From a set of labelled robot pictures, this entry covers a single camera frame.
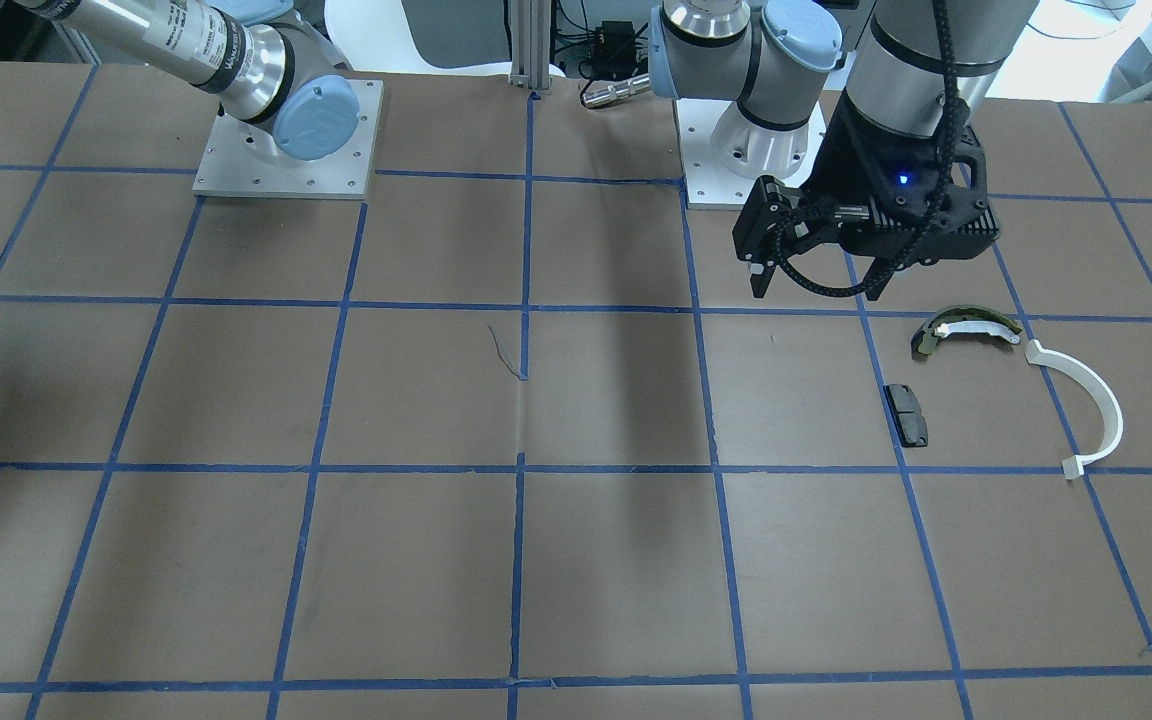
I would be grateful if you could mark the aluminium frame post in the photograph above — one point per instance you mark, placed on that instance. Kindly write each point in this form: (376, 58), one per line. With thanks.
(529, 44)

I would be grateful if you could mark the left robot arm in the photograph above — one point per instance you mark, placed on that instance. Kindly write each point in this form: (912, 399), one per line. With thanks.
(913, 62)

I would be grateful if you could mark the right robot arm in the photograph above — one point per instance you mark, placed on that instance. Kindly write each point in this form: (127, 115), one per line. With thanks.
(269, 67)

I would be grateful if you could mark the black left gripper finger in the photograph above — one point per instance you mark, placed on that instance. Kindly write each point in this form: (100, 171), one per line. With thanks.
(772, 227)

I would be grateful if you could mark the green curved brake shoe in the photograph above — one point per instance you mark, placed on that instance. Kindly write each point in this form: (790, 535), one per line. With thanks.
(964, 319)

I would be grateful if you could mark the white curved plastic part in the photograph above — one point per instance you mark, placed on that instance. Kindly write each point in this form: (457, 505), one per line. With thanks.
(1112, 417)

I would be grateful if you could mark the black brake pad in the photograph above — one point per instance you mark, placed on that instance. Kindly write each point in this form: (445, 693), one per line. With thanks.
(907, 415)

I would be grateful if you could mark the silver metal cylinder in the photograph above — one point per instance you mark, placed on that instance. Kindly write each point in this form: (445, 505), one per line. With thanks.
(616, 91)

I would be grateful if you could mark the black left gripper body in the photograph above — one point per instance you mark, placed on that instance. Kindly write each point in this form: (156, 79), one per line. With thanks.
(848, 150)

